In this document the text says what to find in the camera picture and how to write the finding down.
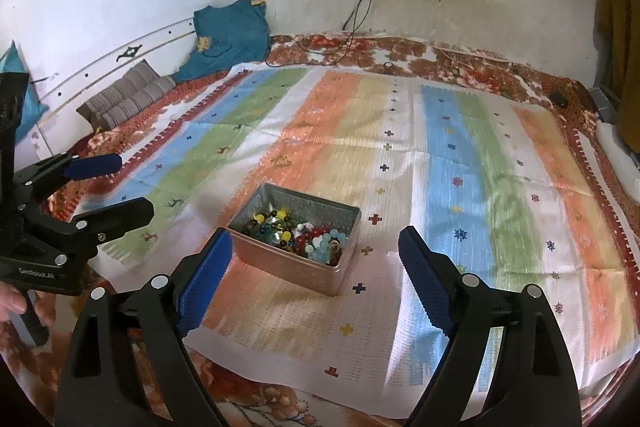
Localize yellow and dark bead bracelet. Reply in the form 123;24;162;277
244;207;296;249

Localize light blue bead bracelet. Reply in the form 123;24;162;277
304;229;352;266

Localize person's left hand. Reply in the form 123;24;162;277
0;282;55;327

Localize striped grey pillow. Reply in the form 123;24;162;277
76;60;176;131

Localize turquoise curtain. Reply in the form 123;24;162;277
1;41;48;143

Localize grey metal box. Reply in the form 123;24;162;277
228;183;361;297

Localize teal blue garment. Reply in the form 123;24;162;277
171;0;271;83

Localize small black object on bed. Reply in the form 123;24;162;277
548;91;568;108

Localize mustard yellow hanging garment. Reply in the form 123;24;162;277
596;0;639;153

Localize black charging cables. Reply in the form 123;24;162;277
264;0;377;68

